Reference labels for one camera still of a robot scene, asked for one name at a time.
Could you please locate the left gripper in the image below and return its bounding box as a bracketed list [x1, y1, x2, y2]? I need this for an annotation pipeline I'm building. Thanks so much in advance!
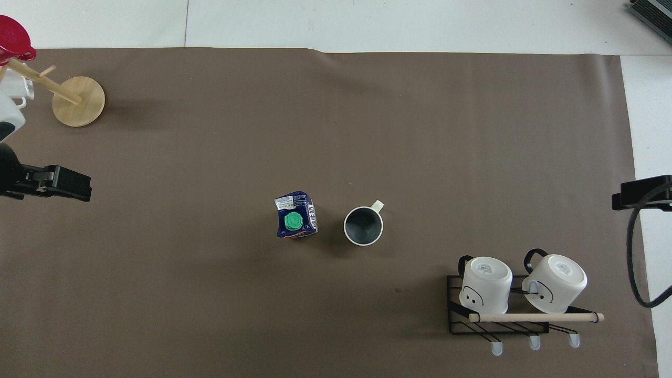
[0, 143, 33, 201]

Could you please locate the red cup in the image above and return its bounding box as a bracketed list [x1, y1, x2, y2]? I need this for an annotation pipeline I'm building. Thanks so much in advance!
[0, 15, 37, 67]

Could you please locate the blue milk carton green cap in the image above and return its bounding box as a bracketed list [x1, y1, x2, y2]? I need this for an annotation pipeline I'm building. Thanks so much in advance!
[274, 191, 319, 240]

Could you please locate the wooden mug tree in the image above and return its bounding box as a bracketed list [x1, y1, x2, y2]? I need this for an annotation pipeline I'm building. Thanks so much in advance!
[0, 58, 106, 128]

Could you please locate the white mug dark inside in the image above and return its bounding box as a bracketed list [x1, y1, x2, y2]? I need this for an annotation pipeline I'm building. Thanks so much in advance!
[343, 199, 385, 247]

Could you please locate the dark grey ribbed device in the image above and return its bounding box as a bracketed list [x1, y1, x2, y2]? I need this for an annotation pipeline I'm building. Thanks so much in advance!
[629, 0, 672, 31]

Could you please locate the white mug black handle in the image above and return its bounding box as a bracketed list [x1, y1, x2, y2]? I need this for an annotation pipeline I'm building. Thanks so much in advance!
[521, 248, 589, 314]
[458, 255, 513, 315]

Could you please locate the black wire rack wooden rod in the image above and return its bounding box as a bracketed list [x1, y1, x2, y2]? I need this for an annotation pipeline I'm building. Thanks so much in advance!
[446, 273, 605, 357]

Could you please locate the black cable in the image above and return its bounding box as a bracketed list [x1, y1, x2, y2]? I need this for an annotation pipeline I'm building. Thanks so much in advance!
[627, 183, 672, 309]

